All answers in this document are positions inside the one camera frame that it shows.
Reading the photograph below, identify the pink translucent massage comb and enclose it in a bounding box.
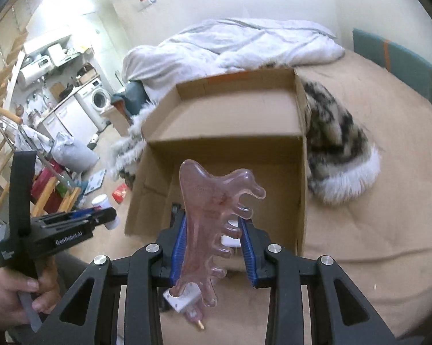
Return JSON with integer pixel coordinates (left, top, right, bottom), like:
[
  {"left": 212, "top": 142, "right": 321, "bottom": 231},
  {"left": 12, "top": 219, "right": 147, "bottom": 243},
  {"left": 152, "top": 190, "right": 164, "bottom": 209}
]
[{"left": 170, "top": 160, "right": 266, "bottom": 308}]

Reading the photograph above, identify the white wall charger plug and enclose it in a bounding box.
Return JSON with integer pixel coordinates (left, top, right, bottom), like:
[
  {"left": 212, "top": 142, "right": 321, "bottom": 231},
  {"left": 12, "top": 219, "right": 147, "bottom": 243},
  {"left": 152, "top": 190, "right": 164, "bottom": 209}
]
[{"left": 162, "top": 283, "right": 205, "bottom": 331}]

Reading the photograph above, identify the white pill bottle blue label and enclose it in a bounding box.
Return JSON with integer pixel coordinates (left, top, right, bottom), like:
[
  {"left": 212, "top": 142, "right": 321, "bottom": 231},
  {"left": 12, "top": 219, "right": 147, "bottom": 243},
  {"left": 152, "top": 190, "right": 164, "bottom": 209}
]
[{"left": 91, "top": 194, "right": 119, "bottom": 231}]

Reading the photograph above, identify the person's left hand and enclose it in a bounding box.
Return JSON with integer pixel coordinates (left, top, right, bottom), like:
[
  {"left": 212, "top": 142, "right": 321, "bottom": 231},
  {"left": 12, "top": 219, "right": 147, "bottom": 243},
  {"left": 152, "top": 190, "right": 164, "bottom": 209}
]
[{"left": 0, "top": 256, "right": 62, "bottom": 331}]

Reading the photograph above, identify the wooden rack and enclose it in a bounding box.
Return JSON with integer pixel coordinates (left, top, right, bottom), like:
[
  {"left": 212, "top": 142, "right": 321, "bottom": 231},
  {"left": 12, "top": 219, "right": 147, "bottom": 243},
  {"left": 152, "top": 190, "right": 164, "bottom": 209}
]
[{"left": 31, "top": 176, "right": 81, "bottom": 216}]

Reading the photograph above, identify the red snack packet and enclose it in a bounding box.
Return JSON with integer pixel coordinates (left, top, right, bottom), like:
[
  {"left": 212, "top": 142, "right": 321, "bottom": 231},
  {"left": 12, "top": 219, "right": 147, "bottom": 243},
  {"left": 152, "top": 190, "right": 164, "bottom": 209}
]
[{"left": 112, "top": 183, "right": 130, "bottom": 204}]

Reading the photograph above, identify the grey stuffed plastic bag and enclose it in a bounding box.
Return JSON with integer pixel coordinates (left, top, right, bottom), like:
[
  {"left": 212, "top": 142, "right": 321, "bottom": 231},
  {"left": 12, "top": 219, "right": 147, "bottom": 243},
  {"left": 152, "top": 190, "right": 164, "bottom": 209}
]
[{"left": 52, "top": 133, "right": 99, "bottom": 174}]

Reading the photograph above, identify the leopard print fluffy blanket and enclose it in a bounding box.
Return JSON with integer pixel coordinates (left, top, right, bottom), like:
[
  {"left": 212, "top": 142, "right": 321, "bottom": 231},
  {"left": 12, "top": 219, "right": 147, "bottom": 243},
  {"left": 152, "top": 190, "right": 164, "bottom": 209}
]
[{"left": 109, "top": 79, "right": 380, "bottom": 206}]

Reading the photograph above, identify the open cardboard box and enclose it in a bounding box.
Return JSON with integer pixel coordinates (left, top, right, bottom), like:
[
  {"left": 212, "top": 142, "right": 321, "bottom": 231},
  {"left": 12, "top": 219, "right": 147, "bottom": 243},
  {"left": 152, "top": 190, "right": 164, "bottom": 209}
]
[{"left": 125, "top": 69, "right": 307, "bottom": 254}]

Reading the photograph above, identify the white washing machine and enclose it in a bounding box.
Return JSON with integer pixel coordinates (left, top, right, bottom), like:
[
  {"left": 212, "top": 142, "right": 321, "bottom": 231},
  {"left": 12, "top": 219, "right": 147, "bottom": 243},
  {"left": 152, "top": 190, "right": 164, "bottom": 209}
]
[{"left": 74, "top": 76, "right": 111, "bottom": 130}]

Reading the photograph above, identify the white water heater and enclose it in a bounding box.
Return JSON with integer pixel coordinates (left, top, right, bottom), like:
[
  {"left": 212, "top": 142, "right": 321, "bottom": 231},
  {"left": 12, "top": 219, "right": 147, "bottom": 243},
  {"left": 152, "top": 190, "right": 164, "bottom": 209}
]
[{"left": 17, "top": 55, "right": 54, "bottom": 89}]

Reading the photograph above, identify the white crumpled duvet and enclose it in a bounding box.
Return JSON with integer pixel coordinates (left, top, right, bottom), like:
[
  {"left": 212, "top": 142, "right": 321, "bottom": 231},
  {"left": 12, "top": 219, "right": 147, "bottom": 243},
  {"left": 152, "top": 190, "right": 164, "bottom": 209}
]
[{"left": 122, "top": 18, "right": 345, "bottom": 102}]

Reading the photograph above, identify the teal cushion with orange stripe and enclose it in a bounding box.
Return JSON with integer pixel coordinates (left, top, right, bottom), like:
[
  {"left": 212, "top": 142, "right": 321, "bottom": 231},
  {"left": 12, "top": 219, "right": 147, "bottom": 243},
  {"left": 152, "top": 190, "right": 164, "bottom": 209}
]
[{"left": 352, "top": 28, "right": 432, "bottom": 104}]

